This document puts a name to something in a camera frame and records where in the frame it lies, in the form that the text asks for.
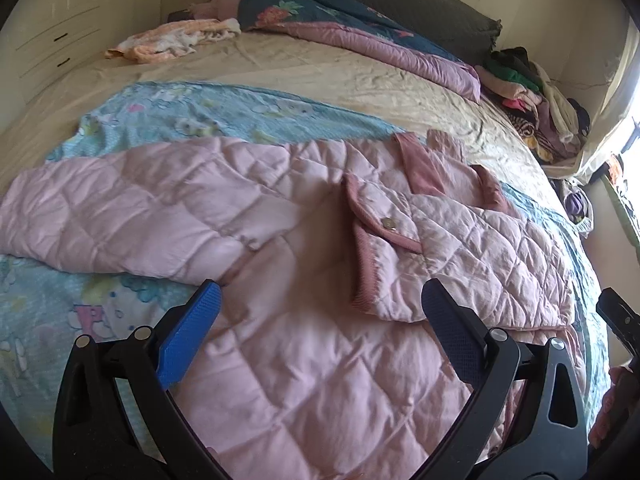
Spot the beige bed sheet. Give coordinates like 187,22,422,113
0,30,566,211

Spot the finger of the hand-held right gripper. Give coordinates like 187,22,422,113
596,287,640,361

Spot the cartoon print blue blanket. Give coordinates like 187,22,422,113
0,81,613,480

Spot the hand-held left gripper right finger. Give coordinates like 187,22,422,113
421,277,588,480

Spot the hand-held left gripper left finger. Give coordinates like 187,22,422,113
52,280,236,480

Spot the pile of clothes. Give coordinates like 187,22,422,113
480,46,593,163

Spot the cream wardrobe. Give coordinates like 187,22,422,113
0,0,166,126

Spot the fabric bag of clothes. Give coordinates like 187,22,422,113
557,177,597,238

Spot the pink quilted jacket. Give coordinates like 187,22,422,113
0,130,588,480

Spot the orange and white cloth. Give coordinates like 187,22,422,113
105,17,243,65

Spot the cream curtain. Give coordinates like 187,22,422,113
547,10,640,183

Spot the pink cloth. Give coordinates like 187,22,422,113
190,0,247,22

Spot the dark floral quilt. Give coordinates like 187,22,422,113
237,0,483,101

